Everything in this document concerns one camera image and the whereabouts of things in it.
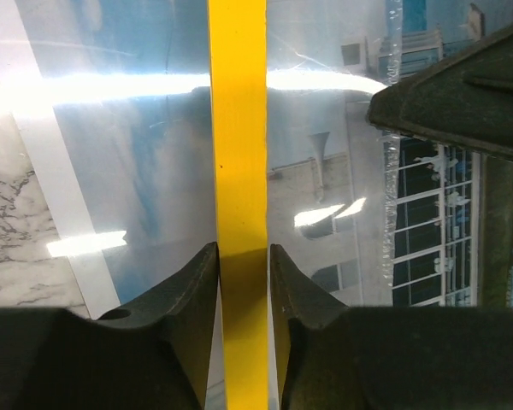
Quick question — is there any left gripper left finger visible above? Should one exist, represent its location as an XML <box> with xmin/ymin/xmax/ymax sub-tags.
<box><xmin>0</xmin><ymin>243</ymin><xmax>220</xmax><ymax>409</ymax></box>

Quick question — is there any photo of white building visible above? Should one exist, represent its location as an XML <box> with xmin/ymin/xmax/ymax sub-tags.
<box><xmin>0</xmin><ymin>0</ymin><xmax>513</xmax><ymax>410</ymax></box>

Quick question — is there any yellow picture frame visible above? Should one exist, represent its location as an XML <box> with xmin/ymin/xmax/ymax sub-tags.
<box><xmin>208</xmin><ymin>1</ymin><xmax>268</xmax><ymax>409</ymax></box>

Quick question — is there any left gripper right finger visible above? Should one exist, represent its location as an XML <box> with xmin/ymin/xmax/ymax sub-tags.
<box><xmin>270</xmin><ymin>244</ymin><xmax>513</xmax><ymax>409</ymax></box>

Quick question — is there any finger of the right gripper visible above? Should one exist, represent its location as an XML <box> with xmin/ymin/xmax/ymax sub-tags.
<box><xmin>367</xmin><ymin>23</ymin><xmax>513</xmax><ymax>161</ymax></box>

